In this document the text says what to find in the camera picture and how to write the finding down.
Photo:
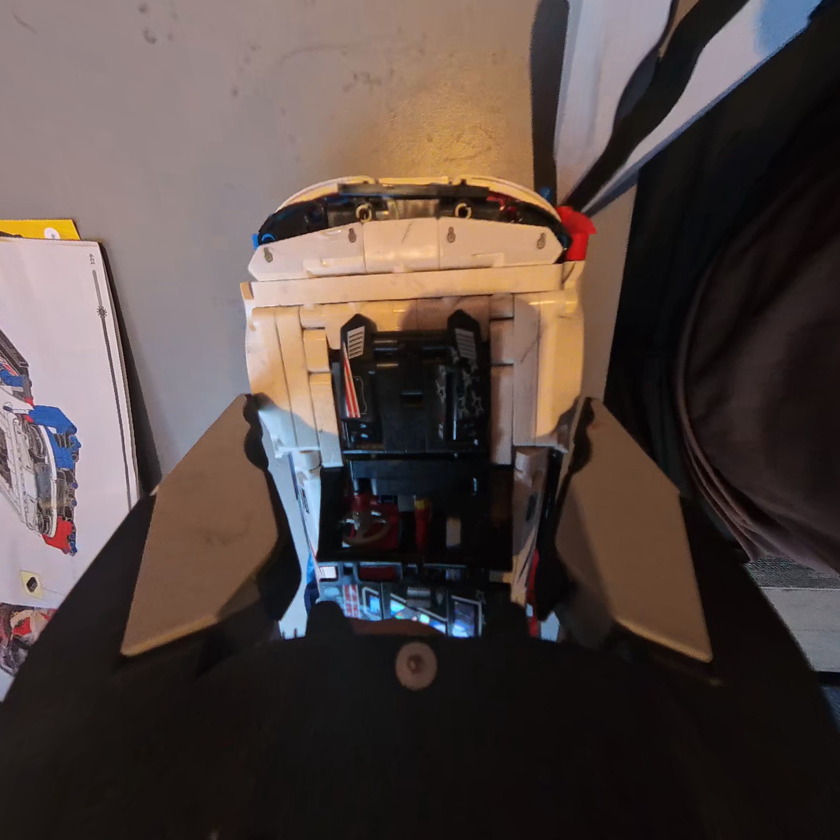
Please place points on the open building instruction booklet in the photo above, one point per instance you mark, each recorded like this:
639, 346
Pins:
52, 328

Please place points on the brick-built toy race car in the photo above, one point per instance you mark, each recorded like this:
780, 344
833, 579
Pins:
407, 275

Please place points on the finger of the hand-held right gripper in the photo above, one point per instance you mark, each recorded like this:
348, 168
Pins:
741, 59
610, 52

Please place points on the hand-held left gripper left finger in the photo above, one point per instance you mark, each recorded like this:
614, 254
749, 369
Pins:
203, 544

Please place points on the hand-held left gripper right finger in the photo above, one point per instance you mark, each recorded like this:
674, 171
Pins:
623, 544

